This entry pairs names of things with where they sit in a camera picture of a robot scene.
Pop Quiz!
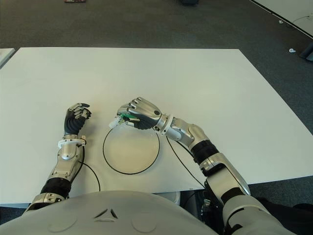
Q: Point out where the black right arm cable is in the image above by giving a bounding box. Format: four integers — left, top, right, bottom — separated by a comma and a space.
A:
165, 135, 206, 189

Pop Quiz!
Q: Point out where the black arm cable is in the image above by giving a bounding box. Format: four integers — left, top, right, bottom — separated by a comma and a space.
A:
79, 144, 102, 192
165, 135, 206, 189

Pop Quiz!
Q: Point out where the dark grey chair base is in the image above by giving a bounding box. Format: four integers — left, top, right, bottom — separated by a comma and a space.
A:
300, 41, 313, 62

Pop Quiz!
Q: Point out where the large white neighbour table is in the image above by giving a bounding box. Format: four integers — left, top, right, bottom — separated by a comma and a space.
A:
249, 0, 313, 39

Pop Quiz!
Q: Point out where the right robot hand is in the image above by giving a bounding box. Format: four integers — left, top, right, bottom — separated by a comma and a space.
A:
116, 97, 163, 131

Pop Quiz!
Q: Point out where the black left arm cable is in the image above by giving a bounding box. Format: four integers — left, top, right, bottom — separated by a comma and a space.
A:
79, 144, 102, 192

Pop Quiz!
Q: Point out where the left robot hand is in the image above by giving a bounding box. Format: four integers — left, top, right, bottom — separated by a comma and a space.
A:
63, 102, 92, 137

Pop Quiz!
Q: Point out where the white plate with black rim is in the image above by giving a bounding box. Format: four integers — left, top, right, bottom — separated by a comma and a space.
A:
102, 121, 161, 175

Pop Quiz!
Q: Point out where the grey robot torso shell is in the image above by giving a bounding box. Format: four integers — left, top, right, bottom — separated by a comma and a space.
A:
0, 189, 218, 235

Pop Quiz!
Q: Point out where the small white neighbour table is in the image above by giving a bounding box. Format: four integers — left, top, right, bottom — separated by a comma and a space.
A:
0, 48, 15, 70

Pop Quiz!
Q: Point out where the green white toothpaste tube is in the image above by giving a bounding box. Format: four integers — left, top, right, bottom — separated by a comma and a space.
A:
109, 113, 140, 128

